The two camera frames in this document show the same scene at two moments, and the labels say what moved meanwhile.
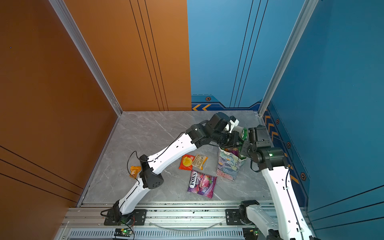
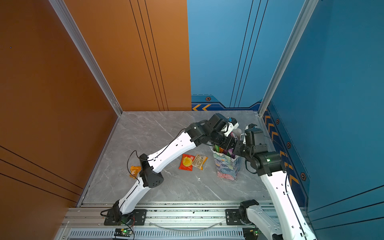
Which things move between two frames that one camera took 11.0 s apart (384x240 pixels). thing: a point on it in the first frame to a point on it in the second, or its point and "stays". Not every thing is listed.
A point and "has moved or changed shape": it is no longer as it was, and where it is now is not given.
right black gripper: (243, 148) stays
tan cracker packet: (199, 161) stays
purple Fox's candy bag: (202, 184) to (229, 153)
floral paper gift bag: (228, 164) has moved or changed shape
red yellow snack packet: (186, 162) stays
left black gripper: (235, 136) stays
